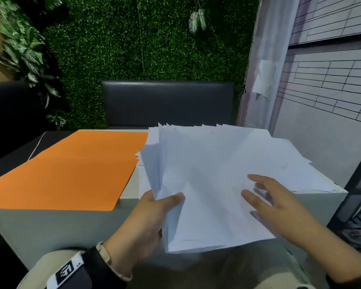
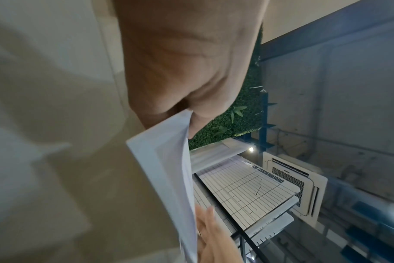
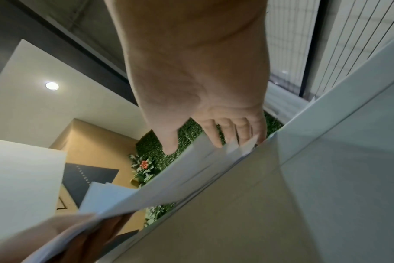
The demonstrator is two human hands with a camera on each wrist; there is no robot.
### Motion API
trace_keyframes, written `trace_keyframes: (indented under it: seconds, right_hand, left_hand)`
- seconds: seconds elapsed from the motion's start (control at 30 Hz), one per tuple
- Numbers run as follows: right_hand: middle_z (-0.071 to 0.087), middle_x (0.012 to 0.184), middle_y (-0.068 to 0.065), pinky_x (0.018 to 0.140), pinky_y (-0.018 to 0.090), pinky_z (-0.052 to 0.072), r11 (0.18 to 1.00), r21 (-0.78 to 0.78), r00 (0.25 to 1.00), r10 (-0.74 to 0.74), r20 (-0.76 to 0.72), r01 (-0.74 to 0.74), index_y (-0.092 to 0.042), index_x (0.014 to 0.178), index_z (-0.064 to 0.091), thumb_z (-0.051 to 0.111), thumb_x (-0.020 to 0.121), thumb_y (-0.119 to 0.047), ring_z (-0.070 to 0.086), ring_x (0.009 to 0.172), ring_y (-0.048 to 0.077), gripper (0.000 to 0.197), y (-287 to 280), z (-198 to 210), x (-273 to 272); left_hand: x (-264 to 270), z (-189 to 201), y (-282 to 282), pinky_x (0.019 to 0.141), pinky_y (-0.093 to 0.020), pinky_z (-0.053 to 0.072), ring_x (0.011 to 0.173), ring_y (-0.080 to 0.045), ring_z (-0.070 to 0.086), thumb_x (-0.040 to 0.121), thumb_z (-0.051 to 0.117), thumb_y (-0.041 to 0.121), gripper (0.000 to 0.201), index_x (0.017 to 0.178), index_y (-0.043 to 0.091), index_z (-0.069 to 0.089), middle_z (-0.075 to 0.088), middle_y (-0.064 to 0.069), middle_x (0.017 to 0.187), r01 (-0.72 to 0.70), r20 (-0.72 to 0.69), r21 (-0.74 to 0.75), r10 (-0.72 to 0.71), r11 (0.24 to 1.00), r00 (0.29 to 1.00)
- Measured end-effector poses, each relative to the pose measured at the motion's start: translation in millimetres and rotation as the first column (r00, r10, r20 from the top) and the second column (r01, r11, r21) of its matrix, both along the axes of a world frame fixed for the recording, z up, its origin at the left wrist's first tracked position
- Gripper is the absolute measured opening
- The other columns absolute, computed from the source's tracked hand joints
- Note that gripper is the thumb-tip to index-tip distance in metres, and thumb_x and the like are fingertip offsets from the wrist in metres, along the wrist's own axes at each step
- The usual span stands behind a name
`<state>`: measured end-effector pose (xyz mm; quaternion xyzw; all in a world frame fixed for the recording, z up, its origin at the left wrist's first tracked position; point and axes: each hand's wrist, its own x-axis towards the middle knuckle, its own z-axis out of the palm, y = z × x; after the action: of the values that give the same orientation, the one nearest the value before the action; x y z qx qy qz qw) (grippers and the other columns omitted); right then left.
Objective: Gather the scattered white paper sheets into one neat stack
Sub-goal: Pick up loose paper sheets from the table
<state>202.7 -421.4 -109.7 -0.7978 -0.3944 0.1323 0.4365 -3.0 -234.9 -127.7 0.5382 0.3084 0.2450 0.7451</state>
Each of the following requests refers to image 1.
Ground white sheer curtain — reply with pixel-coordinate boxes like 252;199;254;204
237;0;301;130

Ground black leather sofa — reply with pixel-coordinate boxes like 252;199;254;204
0;81;79;184

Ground thin white cable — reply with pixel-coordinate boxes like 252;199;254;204
27;131;47;162

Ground person's right forearm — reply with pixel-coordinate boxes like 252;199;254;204
294;219;361;284

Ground gathered white paper bundle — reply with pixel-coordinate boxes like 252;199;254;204
140;124;276;254

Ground white paper note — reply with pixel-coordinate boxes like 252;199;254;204
252;59;278;99

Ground person's left forearm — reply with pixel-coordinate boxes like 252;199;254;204
47;242;133;289

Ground person's left hand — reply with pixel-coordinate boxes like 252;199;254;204
103;189;186;277

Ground hanging striped fern leaves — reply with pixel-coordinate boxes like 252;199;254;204
189;8;207;35

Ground artificial fern plant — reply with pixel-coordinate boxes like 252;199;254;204
0;0;67;127

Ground orange folder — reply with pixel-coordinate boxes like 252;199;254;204
0;130;149;212

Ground black left wrist strap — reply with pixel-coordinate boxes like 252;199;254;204
47;246;122;289

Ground black leather bench backrest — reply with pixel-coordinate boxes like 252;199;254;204
101;80;235;129

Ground black metal shelf frame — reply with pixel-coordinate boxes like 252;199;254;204
328;144;361;233

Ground person's right hand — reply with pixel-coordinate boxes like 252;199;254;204
240;173;316;249

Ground artificial green hedge panel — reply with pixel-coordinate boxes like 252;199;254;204
43;0;261;130

